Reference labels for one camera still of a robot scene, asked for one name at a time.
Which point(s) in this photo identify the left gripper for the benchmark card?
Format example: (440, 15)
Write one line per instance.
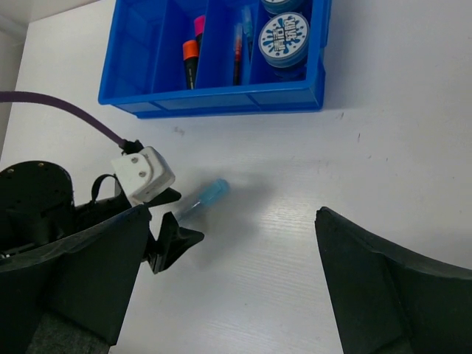
(173, 240)

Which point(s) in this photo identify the pink highlighter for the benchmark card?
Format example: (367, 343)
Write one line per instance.
(199, 23)

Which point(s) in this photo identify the red gel pen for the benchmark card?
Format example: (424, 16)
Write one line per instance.
(238, 42)

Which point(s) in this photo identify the orange highlighter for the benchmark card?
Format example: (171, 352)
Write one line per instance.
(190, 56)

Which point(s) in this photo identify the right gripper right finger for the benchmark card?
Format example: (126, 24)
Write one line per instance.
(388, 299)

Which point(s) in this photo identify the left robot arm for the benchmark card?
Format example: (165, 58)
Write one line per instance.
(37, 208)

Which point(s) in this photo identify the blue plastic divided bin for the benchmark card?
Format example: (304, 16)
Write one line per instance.
(144, 75)

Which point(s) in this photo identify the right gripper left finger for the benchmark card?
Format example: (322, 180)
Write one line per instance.
(71, 296)

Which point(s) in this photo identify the light blue highlighter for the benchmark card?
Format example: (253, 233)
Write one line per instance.
(203, 199)

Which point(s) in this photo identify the blue gel pen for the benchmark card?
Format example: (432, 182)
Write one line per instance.
(248, 29)

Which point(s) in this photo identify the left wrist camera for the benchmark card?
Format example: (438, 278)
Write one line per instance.
(143, 175)

